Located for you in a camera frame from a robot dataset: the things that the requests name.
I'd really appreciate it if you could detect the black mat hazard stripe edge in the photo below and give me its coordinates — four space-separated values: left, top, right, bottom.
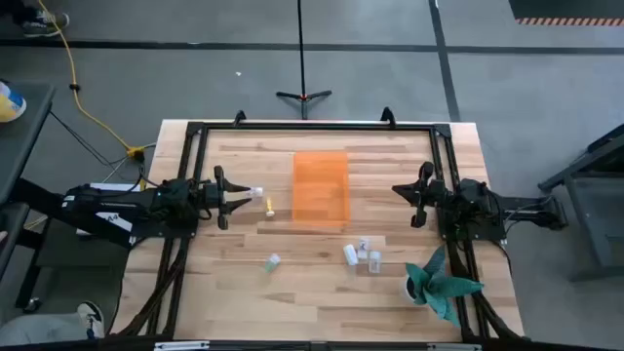
508 0 624 27

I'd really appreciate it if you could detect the person's dark shoe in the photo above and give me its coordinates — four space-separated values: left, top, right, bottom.
19 8 71 39

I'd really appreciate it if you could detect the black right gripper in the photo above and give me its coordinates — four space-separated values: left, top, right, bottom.
391 161 448 230

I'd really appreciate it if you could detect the yellow extension cable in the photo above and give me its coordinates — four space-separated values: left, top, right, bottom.
36 0 147 191

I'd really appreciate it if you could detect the person's leg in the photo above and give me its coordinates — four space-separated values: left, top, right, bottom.
0 313 94 348

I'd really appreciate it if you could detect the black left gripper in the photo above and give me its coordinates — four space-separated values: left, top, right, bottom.
196 165 254 231

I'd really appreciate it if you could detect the orange translucent plastic basket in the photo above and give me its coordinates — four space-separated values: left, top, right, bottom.
292 151 352 227

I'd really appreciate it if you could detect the teal crumpled cloth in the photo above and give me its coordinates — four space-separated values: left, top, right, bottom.
404 245 486 329

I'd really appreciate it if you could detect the dark side table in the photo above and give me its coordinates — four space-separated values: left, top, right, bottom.
0 81 57 206

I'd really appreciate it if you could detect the black tripod stand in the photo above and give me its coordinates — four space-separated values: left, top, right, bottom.
275 0 333 121

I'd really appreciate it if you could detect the dark grey metal cart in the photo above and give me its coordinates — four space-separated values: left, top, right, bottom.
537 123 624 283

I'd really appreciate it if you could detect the person's white shoe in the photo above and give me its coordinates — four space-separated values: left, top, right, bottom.
76 300 106 340

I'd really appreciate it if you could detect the white paper sheet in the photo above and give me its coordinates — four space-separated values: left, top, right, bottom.
89 181 143 193

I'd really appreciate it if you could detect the black floor cable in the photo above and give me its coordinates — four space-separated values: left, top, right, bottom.
48 110 150 189

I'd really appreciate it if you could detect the black metal table frame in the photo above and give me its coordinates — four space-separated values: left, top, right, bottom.
109 106 527 343

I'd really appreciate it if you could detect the yellow blue white object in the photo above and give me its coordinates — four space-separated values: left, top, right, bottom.
0 80 27 124

